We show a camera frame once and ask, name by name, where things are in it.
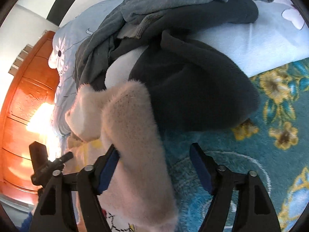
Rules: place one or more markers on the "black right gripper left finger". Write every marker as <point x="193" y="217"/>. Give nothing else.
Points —
<point x="55" y="208"/>

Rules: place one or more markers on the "fuzzy peach knit sweater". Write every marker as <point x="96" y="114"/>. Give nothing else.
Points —
<point x="140" y="191"/>

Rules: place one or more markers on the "wooden headboard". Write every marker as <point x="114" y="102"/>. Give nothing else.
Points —
<point x="33" y="85"/>

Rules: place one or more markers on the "teal floral plush blanket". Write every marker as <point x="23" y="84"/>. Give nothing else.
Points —
<point x="273" y="142"/>

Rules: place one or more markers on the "black fleece garment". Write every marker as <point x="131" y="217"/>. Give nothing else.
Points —
<point x="193" y="86"/>

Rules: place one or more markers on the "light blue floral duvet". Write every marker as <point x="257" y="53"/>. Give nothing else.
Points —
<point x="279" y="36"/>

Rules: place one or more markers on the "dark grey garment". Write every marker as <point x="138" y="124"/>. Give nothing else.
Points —
<point x="93" y="55"/>

